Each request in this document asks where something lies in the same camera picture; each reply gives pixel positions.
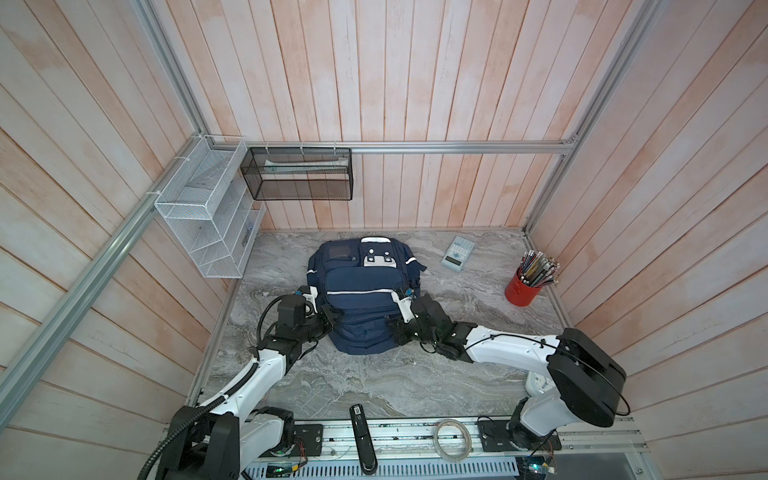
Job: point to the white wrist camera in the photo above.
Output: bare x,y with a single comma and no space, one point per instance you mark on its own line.
404,302
310,294

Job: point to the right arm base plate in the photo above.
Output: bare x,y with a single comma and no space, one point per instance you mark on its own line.
498,435

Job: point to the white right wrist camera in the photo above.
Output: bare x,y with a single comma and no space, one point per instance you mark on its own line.
404,302

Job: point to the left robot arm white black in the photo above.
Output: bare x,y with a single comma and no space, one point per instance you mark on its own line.
222,436

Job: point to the white wire mesh shelf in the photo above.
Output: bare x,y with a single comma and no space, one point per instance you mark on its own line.
208,206

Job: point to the black handheld device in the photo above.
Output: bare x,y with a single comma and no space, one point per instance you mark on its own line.
363,440

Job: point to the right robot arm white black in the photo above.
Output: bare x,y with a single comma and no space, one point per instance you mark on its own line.
584,384

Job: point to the black mesh wall basket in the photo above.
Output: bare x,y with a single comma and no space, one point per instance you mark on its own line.
299,173

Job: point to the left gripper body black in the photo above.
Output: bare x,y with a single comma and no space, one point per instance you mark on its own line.
315,325

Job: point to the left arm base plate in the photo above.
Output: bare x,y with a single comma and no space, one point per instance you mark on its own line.
307,440

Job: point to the light green calculator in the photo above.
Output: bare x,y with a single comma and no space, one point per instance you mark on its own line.
457,254

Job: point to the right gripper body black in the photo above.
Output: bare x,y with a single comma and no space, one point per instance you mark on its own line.
412,330

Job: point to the red pen holder cup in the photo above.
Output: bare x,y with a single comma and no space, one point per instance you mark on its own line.
518,293

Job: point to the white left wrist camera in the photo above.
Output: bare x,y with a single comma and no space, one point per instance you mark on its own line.
310,294

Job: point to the aluminium front rail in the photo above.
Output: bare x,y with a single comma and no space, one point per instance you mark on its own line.
457,440

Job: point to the navy blue student backpack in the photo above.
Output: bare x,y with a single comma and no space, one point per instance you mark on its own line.
357,278

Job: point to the white round alarm clock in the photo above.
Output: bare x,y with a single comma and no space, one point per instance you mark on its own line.
535,384

